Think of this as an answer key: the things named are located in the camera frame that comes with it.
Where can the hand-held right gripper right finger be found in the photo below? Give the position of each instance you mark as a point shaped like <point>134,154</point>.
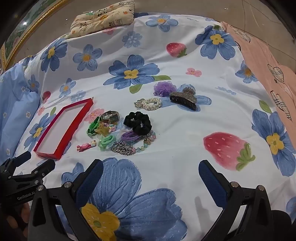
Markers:
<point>212,183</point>

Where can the pink charm hair clip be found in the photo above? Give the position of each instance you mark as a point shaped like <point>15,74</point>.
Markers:
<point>84,146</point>

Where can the purple mesh scrunchie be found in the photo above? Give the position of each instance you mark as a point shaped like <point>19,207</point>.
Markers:
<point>164,87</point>

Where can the grey rhinestone claw clip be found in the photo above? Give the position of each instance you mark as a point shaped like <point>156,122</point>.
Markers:
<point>185,97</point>

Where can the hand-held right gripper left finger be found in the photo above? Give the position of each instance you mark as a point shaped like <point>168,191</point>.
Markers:
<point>91,183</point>

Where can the rose gold square wristwatch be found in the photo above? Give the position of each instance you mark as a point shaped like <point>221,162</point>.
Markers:
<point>111,117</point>

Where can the gold framed picture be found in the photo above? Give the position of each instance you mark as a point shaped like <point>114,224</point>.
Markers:
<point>23,25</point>

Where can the black fabric scrunchie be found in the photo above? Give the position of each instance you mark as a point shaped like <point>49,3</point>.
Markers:
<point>129,120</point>

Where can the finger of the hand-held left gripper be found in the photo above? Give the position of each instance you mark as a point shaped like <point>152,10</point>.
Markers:
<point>44,166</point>
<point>19,158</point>

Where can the cream panda print pillow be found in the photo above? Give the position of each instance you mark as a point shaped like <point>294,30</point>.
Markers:
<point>104,18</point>

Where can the light blue flowered pillow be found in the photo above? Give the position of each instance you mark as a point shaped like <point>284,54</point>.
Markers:
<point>16,104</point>

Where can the person's left hand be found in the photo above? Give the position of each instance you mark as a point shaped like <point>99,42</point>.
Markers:
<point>25,214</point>

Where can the pink heart print blanket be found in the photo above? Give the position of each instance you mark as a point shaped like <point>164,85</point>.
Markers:
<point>266,58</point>

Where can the yellow star claw clip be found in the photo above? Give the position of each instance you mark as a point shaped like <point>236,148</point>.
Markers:
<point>101,130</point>

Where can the white floral strawberry bedsheet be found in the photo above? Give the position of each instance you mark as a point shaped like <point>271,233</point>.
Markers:
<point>185,139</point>

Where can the red shallow box tray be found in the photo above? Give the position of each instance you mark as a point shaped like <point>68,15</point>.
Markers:
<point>62,125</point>

